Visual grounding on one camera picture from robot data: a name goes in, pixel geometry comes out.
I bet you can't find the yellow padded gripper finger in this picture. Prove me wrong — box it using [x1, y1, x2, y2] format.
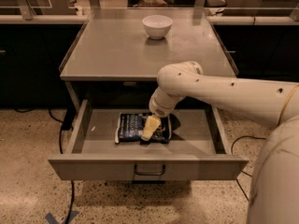
[141, 115, 161, 141]

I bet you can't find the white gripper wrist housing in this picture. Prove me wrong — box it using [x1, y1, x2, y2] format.
[149, 94, 174, 118]

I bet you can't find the blue kettle chip bag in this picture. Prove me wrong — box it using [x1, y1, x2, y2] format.
[115, 112, 172, 144]

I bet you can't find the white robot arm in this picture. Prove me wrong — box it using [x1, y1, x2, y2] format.
[142, 62, 299, 224]

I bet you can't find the grey open top drawer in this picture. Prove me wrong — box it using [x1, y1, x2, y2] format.
[49, 100, 248, 181]

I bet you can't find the grey metal counter cabinet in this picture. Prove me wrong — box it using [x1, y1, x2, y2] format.
[61, 7, 237, 108]

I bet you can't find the white ceramic bowl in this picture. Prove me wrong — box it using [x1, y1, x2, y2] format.
[142, 15, 173, 39]

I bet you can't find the blue tape floor mark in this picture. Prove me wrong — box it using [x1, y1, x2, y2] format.
[45, 210, 79, 224]

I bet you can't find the dark cabinet row behind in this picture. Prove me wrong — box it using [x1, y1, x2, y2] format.
[0, 24, 299, 107]

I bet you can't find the dark metal drawer handle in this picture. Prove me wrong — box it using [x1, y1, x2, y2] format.
[134, 164, 165, 176]

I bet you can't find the black cable right floor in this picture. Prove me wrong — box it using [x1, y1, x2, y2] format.
[230, 135, 269, 203]

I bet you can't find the black cable floor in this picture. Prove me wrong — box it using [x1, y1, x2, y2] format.
[230, 135, 269, 203]
[13, 107, 76, 224]

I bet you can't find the black cable left floor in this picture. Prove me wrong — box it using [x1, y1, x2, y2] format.
[13, 107, 76, 224]

